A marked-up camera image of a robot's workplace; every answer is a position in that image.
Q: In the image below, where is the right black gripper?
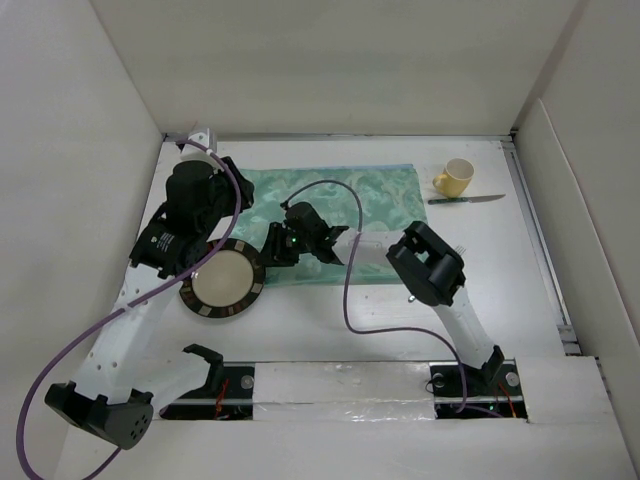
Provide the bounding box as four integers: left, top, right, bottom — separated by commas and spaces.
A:
254, 221, 314, 267

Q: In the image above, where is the green patterned cloth placemat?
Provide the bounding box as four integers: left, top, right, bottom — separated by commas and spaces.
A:
231, 164, 427, 287

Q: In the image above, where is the dark rimmed dinner plate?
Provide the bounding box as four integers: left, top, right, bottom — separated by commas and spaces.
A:
179, 238, 266, 319

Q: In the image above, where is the knife with green handle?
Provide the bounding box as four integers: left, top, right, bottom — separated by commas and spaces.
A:
427, 194, 506, 205

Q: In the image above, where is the yellow mug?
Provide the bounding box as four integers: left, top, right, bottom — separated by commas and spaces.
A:
432, 158, 475, 198

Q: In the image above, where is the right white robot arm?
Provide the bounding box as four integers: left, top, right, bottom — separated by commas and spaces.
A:
259, 202, 504, 394

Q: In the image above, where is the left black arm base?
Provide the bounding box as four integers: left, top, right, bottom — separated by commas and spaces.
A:
159, 363, 255, 421

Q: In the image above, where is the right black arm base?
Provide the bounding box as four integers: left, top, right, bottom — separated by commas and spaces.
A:
425, 359, 528, 420

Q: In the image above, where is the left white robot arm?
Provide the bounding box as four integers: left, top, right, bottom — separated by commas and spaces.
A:
45, 155, 254, 450

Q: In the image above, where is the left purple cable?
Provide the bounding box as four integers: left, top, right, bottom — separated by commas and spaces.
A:
15, 139, 246, 480

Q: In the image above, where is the purple cable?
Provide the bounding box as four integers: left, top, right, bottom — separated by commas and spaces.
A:
280, 179, 471, 416
15, 139, 246, 480

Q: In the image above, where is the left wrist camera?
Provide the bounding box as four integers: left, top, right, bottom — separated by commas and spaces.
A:
178, 127, 218, 161

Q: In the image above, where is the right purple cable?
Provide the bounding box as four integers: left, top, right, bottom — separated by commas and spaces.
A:
280, 179, 471, 416

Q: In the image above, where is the silver fork green handle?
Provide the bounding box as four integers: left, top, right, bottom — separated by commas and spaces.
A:
408, 245, 466, 303

